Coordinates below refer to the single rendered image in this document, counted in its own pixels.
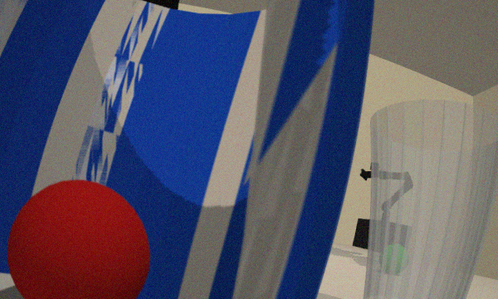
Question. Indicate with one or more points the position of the red ball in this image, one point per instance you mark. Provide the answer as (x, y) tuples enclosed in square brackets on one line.
[(78, 239)]

